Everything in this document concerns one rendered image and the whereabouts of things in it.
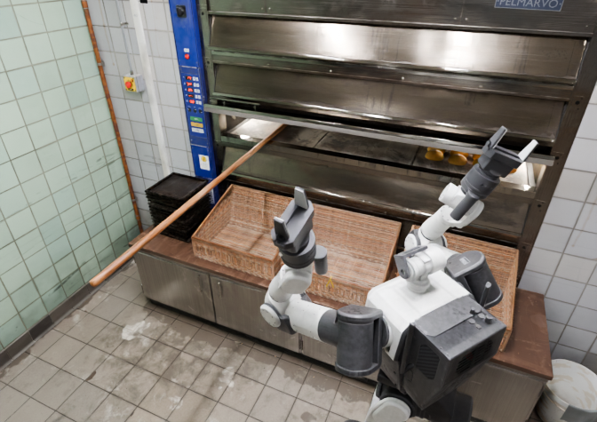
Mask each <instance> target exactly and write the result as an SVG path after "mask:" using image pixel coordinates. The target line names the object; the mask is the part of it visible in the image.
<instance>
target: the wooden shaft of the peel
mask: <svg viewBox="0 0 597 422"><path fill-rule="evenodd" d="M286 126H288V124H284V123H283V124H282V125H281V126H279V127H278V128H277V129H276V130H274V131H273V132H272V133H270V134H269V135H268V136H267V137H266V138H264V139H263V140H262V141H260V142H259V143H258V145H257V146H255V147H254V148H253V149H251V150H250V151H249V152H248V153H246V154H245V155H244V156H243V157H241V158H240V159H239V160H238V161H236V162H235V163H234V164H233V165H231V166H230V167H229V168H228V169H226V170H225V171H224V172H222V173H221V174H220V175H219V176H218V177H217V178H216V179H215V180H213V181H212V182H211V183H210V184H209V185H207V186H206V187H205V188H203V189H202V190H201V191H200V192H198V193H197V194H196V195H195V196H193V197H192V198H191V199H190V200H188V201H187V202H186V203H184V204H183V205H182V206H181V207H180V208H178V209H177V210H176V211H175V212H173V213H172V215H171V216H169V217H168V218H167V219H165V220H164V221H163V222H162V223H160V224H159V225H158V226H157V227H155V228H154V229H153V230H152V231H150V232H149V233H148V234H147V235H145V236H144V237H143V238H142V239H140V240H139V241H138V242H137V243H135V244H134V245H133V246H132V247H131V248H130V249H129V250H127V251H126V252H125V253H124V254H122V255H121V256H120V257H119V258H118V259H116V260H115V261H114V262H112V263H111V264H110V265H109V266H108V267H106V268H105V269H104V270H102V271H101V272H100V273H99V274H97V275H96V276H95V277H94V278H92V279H91V280H90V285H91V286H92V287H96V286H98V285H99V284H100V283H102V282H103V281H104V280H105V279H106V278H108V277H109V276H110V275H111V274H113V273H114V272H115V271H116V269H117V268H119V267H120V266H121V265H122V264H124V263H125V262H126V261H127V260H128V259H130V258H131V257H132V256H133V255H134V254H136V253H137V252H138V251H139V250H141V249H142V248H143V247H144V246H145V245H147V244H148V243H149V242H150V241H151V240H153V239H154V238H155V237H156V236H157V235H159V234H160V233H161V232H162V231H164V229H165V228H167V227H168V226H169V225H170V224H171V223H172V222H173V221H175V220H176V219H177V218H178V217H180V216H181V215H182V214H183V213H184V212H185V211H187V210H188V209H189V208H190V207H192V206H193V205H194V204H195V203H197V202H198V201H199V200H200V199H201V198H202V197H204V196H205V195H206V194H207V193H209V192H210V191H211V190H212V189H213V188H215V186H217V185H218V183H220V182H221V181H222V180H223V179H225V178H226V177H227V176H228V175H229V174H231V173H232V172H233V171H234V170H235V169H237V168H238V167H239V166H240V165H241V164H243V163H244V162H245V161H246V160H248V159H249V158H250V157H251V156H252V155H254V154H255V153H256V152H257V151H258V150H260V149H261V148H262V147H263V146H265V145H266V143H267V142H268V141H269V140H271V139H272V138H273V137H274V136H276V135H277V134H278V133H279V132H280V131H282V130H283V129H284V128H285V127H286Z"/></svg>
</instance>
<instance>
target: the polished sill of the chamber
mask: <svg viewBox="0 0 597 422"><path fill-rule="evenodd" d="M262 140H263V139H258V138H253V137H248V136H243V135H237V134H233V133H227V132H226V133H224V134H223V135H221V141H224V142H228V143H234V144H238V145H243V146H248V147H255V146H257V145H258V143H259V142H260V141H262ZM262 149H266V150H272V151H276V152H282V153H286V154H291V155H300V156H305V157H310V158H314V159H320V160H324V161H330V162H334V163H343V164H348V165H353V166H358V167H363V168H368V169H372V170H378V171H386V172H392V173H396V174H401V175H406V176H411V177H416V178H421V179H430V180H434V181H440V182H444V183H452V184H454V185H459V186H461V180H462V179H463V178H464V177H465V174H460V173H455V172H449V171H440V170H435V169H429V168H425V167H419V166H414V165H409V164H404V163H395V162H389V161H384V160H379V159H374V158H369V157H364V156H358V155H349V154H344V153H339V152H333V151H329V150H323V149H318V148H313V147H303V146H299V145H293V144H288V143H283V142H278V141H272V140H269V141H268V142H267V143H266V145H265V146H263V147H262ZM492 192H498V193H502V194H507V195H516V196H521V197H526V198H530V199H534V198H535V195H536V188H535V187H531V186H526V185H521V184H515V183H511V182H505V181H500V183H499V184H498V185H497V186H496V188H495V189H494V190H493V191H492Z"/></svg>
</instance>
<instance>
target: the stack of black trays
mask: <svg viewBox="0 0 597 422"><path fill-rule="evenodd" d="M208 181H209V180H207V179H201V178H197V177H193V176H189V175H185V174H181V173H177V172H172V173H171V174H169V175H168V176H166V177H165V178H163V179H161V180H160V181H158V182H156V183H155V184H154V185H153V186H151V187H149V188H148V189H147V190H145V195H147V196H146V198H148V201H150V202H149V203H148V204H149V206H148V207H149V208H150V209H149V210H150V211H151V212H149V213H150V214H152V215H151V216H152V217H153V218H151V219H153V221H152V222H154V223H155V224H154V225H153V226H155V227H157V226H158V225H159V224H160V223H162V222H163V221H164V220H165V219H167V218H168V217H169V216H171V215H172V213H173V212H175V211H176V210H177V209H178V208H180V207H181V206H182V205H183V204H184V203H186V202H187V201H188V200H190V199H191V198H192V197H193V196H195V195H196V194H197V193H198V192H200V191H201V190H202V189H203V188H205V187H206V185H207V184H208V183H207V182H208ZM209 197H210V195H209V193H207V194H206V195H205V196H204V197H202V198H201V199H200V200H199V201H198V202H197V203H195V204H194V205H193V206H192V207H190V208H189V209H188V210H187V211H185V212H184V213H183V214H182V215H181V216H180V217H178V218H177V219H176V220H175V221H173V222H172V223H171V224H170V225H169V226H168V227H167V228H165V229H164V231H162V232H161V233H160V234H161V235H166V236H169V237H172V238H175V239H178V240H180V241H183V242H186V243H189V242H191V241H192V239H191V236H192V235H193V234H194V232H195V231H196V229H197V228H198V227H199V226H200V225H201V224H202V222H203V221H204V219H205V218H206V217H207V216H208V214H209V213H210V212H211V208H210V206H211V204H210V203H211V202H210V201H209V200H210V198H209ZM155 227H154V228H155Z"/></svg>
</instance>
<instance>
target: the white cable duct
mask: <svg viewBox="0 0 597 422"><path fill-rule="evenodd" d="M130 4H131V12H132V17H133V22H134V27H135V31H136V36H137V40H138V45H139V53H140V57H141V62H142V67H143V71H144V76H145V80H146V86H147V94H148V98H149V103H150V107H151V112H152V117H153V121H154V126H155V134H156V138H157V144H158V148H159V153H160V157H161V162H162V167H163V175H164V177H166V176H168V175H169V174H170V168H169V164H168V159H167V154H166V149H165V145H164V139H163V131H162V125H161V121H160V116H159V111H158V106H157V102H156V96H155V88H154V83H153V78H152V74H151V68H150V64H149V59H148V54H147V46H146V40H145V36H144V31H143V26H142V21H141V16H140V11H139V2H138V0H130Z"/></svg>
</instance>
